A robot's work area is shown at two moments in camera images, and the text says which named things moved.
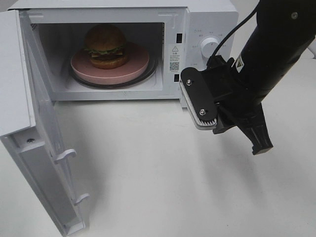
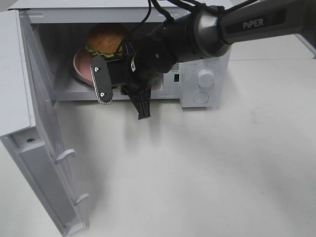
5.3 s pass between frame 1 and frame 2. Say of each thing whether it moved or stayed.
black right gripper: moved
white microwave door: stayed
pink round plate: moved
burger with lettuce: stayed
